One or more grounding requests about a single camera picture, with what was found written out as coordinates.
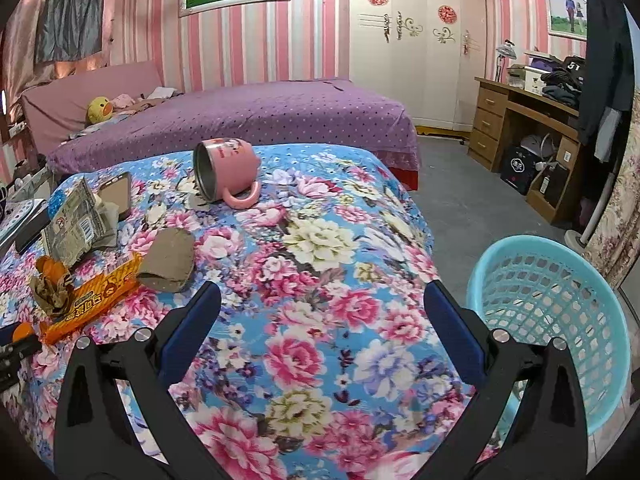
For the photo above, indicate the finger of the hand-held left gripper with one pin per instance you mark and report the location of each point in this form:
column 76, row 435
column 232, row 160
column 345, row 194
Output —
column 20, row 352

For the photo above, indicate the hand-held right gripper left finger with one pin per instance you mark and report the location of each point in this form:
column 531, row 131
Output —
column 192, row 325

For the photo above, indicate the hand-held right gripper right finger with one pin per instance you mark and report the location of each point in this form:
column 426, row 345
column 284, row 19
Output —
column 452, row 330

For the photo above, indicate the brown cardboard tube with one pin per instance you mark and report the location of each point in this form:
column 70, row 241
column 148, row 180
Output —
column 170, row 260

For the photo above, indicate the brown orange wrapper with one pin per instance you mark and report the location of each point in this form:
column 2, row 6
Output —
column 50, row 285

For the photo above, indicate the orange snack wrapper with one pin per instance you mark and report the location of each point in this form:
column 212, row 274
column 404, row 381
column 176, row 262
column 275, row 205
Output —
column 95, row 300

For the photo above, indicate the grey printed snack bag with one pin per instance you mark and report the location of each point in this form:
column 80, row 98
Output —
column 75, row 230

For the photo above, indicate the light blue plastic basket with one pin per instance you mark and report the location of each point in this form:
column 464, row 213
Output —
column 600, row 410

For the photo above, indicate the black case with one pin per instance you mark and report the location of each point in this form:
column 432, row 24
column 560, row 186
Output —
column 32, row 232

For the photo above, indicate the grey towel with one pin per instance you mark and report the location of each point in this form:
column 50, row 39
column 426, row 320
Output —
column 107, row 222

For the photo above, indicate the blue white pad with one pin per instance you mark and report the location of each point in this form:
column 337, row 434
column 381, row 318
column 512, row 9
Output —
column 20, row 215

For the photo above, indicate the floral blue blanket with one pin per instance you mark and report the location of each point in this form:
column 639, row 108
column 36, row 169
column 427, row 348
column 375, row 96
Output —
column 325, row 260

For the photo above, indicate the brown flat tray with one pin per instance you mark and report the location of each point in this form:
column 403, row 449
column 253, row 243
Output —
column 117, row 192

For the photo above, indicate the standing fan base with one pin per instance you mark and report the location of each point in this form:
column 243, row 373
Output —
column 575, row 237

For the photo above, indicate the pink metal mug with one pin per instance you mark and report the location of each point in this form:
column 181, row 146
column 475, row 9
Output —
column 235, row 160

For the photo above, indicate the black printed bag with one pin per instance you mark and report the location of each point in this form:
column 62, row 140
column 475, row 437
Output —
column 517, row 167

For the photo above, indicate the floral beige cloth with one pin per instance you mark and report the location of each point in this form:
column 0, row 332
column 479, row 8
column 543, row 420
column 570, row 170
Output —
column 620, row 220

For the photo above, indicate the small white fan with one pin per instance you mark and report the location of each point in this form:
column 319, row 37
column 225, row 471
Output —
column 535, row 145

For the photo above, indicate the wooden desk with drawers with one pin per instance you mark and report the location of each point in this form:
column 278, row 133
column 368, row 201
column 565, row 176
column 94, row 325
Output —
column 487, row 120

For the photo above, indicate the purple dotted bed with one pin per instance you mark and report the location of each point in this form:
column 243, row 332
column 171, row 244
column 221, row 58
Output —
column 275, row 115

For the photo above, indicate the pink clothes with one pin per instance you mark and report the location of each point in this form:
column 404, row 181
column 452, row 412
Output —
column 125, row 101

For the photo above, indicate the yellow duck plush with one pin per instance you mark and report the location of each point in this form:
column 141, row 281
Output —
column 100, row 109

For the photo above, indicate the cream wardrobe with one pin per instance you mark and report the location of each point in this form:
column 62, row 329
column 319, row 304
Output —
column 430, row 75

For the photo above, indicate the pink headboard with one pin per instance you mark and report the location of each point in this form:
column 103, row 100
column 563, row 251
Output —
column 65, row 95

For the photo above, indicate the white storage box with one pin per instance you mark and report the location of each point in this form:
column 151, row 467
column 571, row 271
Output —
column 530, row 80

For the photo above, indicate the stack of dark clothes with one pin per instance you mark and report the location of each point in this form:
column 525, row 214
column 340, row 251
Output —
column 562, row 82

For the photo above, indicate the desk lamp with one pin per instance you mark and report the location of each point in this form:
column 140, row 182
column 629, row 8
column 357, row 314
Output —
column 506, row 50

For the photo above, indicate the pink satin curtain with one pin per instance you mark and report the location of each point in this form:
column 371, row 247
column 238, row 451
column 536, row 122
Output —
column 20, row 60

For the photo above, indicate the hanging dark coat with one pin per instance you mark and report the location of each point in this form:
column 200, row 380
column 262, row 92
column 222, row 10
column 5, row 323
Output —
column 605, row 60

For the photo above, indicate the grey hanging curtain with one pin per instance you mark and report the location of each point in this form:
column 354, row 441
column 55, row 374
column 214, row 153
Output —
column 70, row 10

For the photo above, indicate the small framed couple photo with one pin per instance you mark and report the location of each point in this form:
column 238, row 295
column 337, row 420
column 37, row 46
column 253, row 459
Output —
column 565, row 10

